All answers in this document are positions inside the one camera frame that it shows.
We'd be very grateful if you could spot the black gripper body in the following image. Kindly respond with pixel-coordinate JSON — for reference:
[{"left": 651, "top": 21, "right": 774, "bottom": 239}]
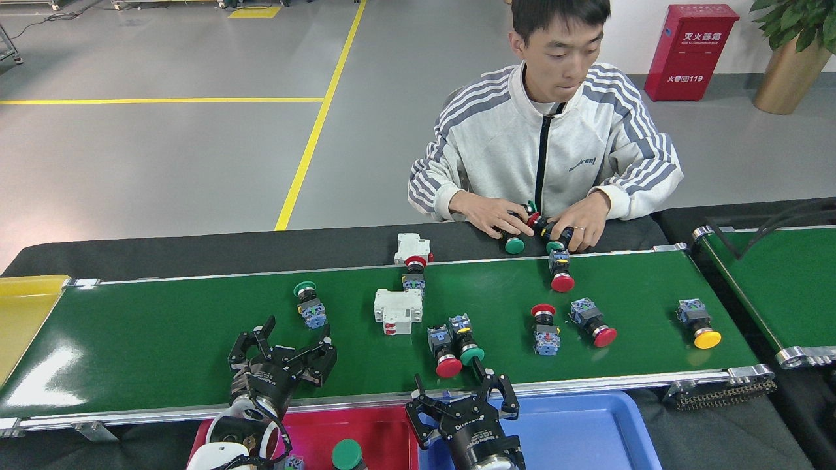
[
  {"left": 434, "top": 421, "right": 526, "bottom": 470},
  {"left": 230, "top": 362, "right": 301, "bottom": 416}
]

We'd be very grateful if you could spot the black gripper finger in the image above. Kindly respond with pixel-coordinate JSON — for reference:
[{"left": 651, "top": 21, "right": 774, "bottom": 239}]
[
  {"left": 227, "top": 315, "right": 278, "bottom": 370},
  {"left": 281, "top": 337, "right": 338, "bottom": 389},
  {"left": 474, "top": 372, "right": 521, "bottom": 425},
  {"left": 405, "top": 392, "right": 461, "bottom": 451}
]

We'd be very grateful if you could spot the white circuit breaker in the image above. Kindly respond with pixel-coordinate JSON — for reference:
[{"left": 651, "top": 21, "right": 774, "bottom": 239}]
[
  {"left": 394, "top": 233, "right": 432, "bottom": 265},
  {"left": 374, "top": 289, "right": 424, "bottom": 336}
]

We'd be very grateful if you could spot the red plastic tray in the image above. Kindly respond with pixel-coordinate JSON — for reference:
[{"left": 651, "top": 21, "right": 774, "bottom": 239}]
[{"left": 186, "top": 405, "right": 420, "bottom": 470}]

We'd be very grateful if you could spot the long green conveyor belt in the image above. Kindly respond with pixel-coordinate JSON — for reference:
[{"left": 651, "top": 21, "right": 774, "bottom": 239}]
[{"left": 0, "top": 243, "right": 778, "bottom": 439}]

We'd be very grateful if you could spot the blue plastic tray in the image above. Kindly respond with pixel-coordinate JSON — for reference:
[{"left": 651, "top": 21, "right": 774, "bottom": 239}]
[{"left": 415, "top": 390, "right": 662, "bottom": 470}]

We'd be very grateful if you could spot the short green conveyor belt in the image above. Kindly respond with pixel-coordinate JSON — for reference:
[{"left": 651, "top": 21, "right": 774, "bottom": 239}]
[{"left": 691, "top": 222, "right": 836, "bottom": 369}]

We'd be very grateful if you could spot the person's right hand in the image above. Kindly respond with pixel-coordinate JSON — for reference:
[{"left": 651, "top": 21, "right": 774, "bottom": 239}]
[{"left": 449, "top": 191, "right": 536, "bottom": 239}]

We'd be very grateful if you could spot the person's left hand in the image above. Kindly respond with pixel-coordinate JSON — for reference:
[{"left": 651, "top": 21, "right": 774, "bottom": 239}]
[{"left": 545, "top": 189, "right": 611, "bottom": 253}]

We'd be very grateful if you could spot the yellow plastic bin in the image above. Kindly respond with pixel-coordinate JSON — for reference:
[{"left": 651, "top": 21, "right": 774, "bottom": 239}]
[{"left": 0, "top": 274, "right": 71, "bottom": 387}]

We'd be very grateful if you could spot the person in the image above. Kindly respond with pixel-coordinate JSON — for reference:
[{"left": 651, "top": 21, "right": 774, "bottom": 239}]
[{"left": 408, "top": 0, "right": 684, "bottom": 226}]

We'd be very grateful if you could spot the red fire extinguisher cabinet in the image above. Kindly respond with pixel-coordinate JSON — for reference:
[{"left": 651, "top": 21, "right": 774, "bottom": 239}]
[{"left": 644, "top": 3, "right": 741, "bottom": 102}]

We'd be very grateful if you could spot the potted plant gold pot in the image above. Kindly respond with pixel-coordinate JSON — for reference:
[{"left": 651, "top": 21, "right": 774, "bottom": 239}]
[{"left": 750, "top": 0, "right": 836, "bottom": 116}]

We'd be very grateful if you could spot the conveyor drive chain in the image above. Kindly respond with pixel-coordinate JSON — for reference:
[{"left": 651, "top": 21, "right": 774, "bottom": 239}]
[{"left": 663, "top": 377, "right": 778, "bottom": 412}]

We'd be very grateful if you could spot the black cable bundle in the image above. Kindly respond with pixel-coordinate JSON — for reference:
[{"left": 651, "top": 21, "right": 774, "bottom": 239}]
[{"left": 704, "top": 199, "right": 836, "bottom": 260}]

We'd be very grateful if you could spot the metal frame cart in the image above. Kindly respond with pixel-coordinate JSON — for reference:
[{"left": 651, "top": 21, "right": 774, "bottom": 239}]
[{"left": 0, "top": 23, "right": 24, "bottom": 65}]

